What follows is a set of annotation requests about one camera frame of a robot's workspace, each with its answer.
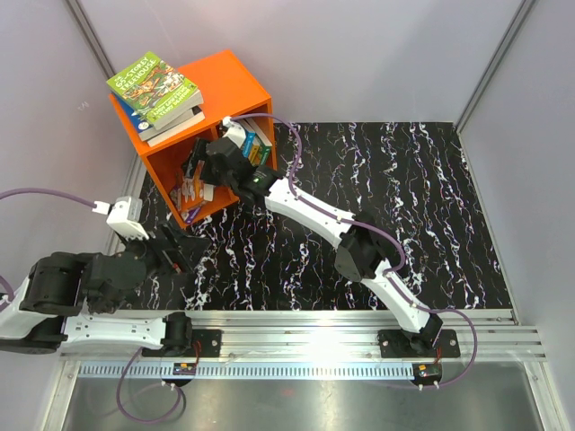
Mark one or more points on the purple 52-storey treehouse book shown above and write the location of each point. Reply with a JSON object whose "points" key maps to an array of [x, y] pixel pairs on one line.
{"points": [[189, 215]]}

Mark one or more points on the blue 91-storey treehouse book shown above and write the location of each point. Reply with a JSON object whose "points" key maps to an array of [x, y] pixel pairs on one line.
{"points": [[152, 136]]}

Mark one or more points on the green 104-storey treehouse book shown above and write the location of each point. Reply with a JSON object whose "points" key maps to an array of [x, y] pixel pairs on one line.
{"points": [[252, 126]]}

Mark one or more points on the black marble-pattern mat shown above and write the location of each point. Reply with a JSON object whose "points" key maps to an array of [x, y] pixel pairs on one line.
{"points": [[414, 180]]}

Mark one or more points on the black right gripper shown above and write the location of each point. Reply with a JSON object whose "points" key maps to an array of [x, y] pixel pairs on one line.
{"points": [[197, 153]]}

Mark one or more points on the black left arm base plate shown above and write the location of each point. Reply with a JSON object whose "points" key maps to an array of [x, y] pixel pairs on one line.
{"points": [[202, 343]]}

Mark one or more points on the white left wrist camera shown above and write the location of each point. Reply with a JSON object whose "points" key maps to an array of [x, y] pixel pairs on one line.
{"points": [[123, 217]]}

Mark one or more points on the teal 26-storey treehouse book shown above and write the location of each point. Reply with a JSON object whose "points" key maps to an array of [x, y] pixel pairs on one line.
{"points": [[247, 144]]}

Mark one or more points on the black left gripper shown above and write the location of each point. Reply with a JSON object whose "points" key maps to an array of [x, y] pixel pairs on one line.
{"points": [[172, 258]]}

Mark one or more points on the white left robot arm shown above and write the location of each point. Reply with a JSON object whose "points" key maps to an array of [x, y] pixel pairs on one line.
{"points": [[68, 300]]}

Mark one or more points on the lime 65-storey treehouse book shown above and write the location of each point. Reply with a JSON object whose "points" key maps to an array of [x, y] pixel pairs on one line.
{"points": [[156, 91]]}

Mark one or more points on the aluminium mounting rail frame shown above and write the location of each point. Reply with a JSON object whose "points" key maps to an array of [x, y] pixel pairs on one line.
{"points": [[325, 345]]}

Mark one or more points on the bright blue paperback book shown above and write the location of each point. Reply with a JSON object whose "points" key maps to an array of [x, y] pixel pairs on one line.
{"points": [[255, 154]]}

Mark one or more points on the orange two-compartment shelf box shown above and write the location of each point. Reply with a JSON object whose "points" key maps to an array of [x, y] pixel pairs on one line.
{"points": [[228, 89]]}

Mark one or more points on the orange 78-storey treehouse book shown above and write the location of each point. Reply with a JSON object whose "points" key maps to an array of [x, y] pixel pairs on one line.
{"points": [[191, 192]]}

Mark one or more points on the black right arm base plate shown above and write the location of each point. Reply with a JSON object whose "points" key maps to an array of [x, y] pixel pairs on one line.
{"points": [[397, 344]]}

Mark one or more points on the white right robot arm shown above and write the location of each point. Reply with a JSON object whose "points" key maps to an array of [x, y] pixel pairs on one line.
{"points": [[364, 254]]}

